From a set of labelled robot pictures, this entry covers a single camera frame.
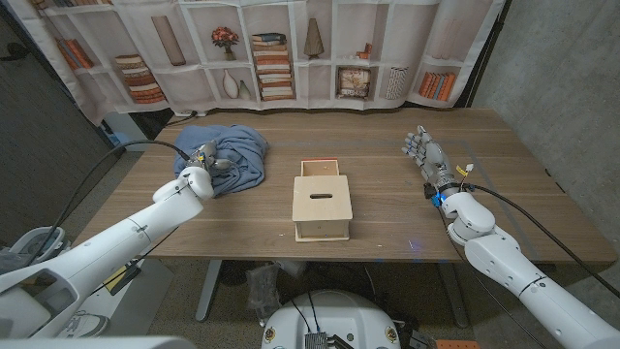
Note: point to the orange block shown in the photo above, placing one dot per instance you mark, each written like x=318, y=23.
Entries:
x=455, y=344

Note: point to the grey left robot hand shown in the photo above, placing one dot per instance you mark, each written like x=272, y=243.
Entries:
x=207, y=155

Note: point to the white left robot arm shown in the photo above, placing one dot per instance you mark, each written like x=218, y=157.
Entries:
x=121, y=237

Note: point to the black device beside base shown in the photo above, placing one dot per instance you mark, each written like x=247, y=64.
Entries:
x=416, y=339

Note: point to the clear plastic bag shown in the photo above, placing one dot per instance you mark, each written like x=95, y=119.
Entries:
x=261, y=286

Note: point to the blue hoodie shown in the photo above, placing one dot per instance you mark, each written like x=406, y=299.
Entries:
x=242, y=155

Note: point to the white rimmed bin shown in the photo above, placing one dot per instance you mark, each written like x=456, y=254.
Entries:
x=43, y=240

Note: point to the white cabinet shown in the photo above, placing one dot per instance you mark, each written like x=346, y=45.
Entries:
x=128, y=133

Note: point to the grey table leg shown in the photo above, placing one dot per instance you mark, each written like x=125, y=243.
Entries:
x=208, y=291
x=455, y=300

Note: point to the wooden drawer with red edge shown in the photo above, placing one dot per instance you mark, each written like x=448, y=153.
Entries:
x=319, y=168

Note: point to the printed bookshelf backdrop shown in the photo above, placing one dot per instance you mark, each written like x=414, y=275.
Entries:
x=203, y=82

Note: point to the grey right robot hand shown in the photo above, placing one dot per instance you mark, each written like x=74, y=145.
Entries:
x=433, y=157

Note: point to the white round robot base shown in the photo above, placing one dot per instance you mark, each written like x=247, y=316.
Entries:
x=339, y=315

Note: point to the white floor board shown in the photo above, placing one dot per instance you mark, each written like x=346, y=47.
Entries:
x=145, y=295

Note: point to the white power strip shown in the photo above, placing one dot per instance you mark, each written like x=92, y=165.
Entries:
x=186, y=114

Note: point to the white grey sneaker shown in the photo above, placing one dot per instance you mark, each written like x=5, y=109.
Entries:
x=87, y=325

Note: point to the yellow white right wrist connector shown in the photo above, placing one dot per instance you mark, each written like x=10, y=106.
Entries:
x=464, y=169

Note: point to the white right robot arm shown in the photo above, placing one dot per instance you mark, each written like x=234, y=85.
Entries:
x=508, y=266

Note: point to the wooden box with slot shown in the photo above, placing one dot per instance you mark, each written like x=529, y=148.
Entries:
x=322, y=213

